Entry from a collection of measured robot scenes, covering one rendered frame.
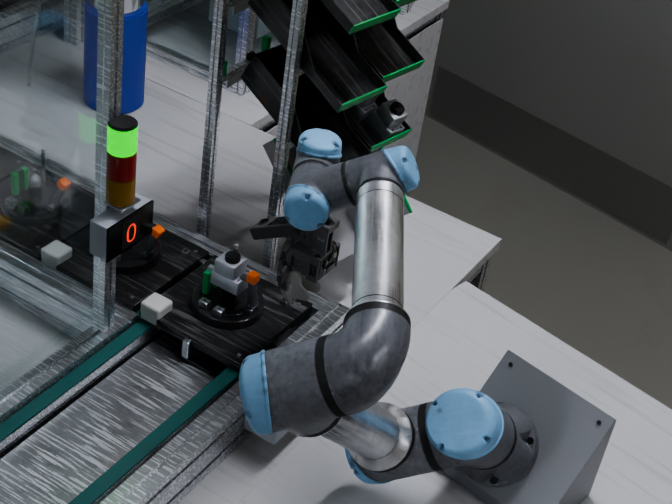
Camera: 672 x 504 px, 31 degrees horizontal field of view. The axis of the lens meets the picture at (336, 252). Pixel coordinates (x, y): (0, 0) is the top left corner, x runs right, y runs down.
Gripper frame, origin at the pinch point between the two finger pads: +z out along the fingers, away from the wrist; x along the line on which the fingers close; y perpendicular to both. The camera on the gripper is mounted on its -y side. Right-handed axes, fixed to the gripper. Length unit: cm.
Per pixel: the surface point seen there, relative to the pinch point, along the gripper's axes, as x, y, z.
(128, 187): -19.7, -22.6, -23.2
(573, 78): 246, -32, 61
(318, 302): 15.0, -1.5, 11.4
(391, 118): 41.5, -5.3, -18.4
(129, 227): -19.3, -22.3, -14.9
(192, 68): 86, -87, 19
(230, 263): -1.2, -12.6, -1.8
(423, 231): 65, -3, 21
